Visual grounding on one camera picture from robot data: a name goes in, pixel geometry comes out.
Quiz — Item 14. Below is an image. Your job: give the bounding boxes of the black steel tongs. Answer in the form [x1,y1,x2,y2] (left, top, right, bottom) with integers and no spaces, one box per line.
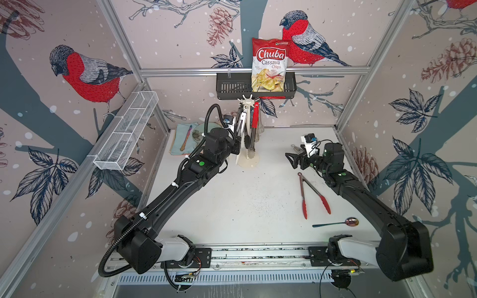
[242,106,251,150]

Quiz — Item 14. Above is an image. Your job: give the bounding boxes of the all steel slotted tongs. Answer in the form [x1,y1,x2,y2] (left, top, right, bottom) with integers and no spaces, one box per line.
[257,109,265,135]

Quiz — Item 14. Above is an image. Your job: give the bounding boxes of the red steel tongs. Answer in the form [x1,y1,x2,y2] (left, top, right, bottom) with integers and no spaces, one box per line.
[297,172,332,221]

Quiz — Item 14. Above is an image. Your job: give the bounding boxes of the thin red handled tongs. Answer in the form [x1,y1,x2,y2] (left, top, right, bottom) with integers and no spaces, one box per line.
[248,101,260,158]

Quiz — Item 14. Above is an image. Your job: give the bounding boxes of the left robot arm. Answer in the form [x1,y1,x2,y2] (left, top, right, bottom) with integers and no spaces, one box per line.
[98,104,239,278]

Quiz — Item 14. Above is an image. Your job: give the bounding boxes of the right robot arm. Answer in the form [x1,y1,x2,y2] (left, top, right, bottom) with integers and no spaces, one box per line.
[285,143,434,281]

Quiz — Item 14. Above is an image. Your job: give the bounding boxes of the cream utensil rack stand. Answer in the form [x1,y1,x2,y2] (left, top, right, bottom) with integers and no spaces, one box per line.
[235,95,260,168]

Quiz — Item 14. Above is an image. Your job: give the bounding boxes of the light green plate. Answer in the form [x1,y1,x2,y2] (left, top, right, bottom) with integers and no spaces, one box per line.
[192,122,222,145]

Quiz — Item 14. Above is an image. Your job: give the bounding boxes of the teal cloth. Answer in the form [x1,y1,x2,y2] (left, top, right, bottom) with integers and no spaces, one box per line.
[170,122,198,156]

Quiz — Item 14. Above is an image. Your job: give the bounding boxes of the orange cutting board mat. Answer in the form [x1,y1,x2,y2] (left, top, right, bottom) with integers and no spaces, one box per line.
[170,122,204,155]

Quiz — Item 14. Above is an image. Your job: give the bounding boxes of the red packet under basket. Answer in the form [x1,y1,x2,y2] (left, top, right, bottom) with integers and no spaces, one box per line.
[260,96,287,100]

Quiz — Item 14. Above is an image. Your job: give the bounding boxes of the Chuba cassava chips bag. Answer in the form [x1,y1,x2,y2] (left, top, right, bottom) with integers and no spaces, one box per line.
[251,38,290,93]

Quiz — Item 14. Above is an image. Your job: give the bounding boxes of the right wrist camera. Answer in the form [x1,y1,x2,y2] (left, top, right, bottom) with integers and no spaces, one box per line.
[301,134,319,158]

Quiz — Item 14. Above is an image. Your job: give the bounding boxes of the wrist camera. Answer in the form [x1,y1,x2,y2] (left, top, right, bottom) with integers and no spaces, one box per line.
[301,134,319,158]
[223,114,236,131]

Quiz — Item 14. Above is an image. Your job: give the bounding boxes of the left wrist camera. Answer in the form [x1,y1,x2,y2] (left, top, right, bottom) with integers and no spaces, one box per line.
[223,114,236,131]

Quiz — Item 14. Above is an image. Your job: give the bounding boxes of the pink handled utensil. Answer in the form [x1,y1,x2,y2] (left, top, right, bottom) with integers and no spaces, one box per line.
[180,125,193,151]

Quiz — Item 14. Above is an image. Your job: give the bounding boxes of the dark wall basket shelf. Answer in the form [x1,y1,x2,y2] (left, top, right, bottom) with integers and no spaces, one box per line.
[216,73,297,101]

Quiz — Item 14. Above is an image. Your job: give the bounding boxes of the iridescent spoon dark handle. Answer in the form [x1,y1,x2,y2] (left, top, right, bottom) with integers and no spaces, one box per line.
[312,217,360,228]

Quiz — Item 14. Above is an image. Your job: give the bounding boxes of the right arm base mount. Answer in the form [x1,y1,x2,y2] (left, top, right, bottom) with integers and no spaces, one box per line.
[306,246,361,268]

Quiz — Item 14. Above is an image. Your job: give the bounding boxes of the white wire mesh shelf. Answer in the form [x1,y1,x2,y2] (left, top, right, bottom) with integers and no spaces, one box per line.
[93,91,159,171]

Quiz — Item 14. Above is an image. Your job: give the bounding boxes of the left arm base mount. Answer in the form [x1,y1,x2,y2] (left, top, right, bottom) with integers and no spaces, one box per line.
[160,248,212,269]

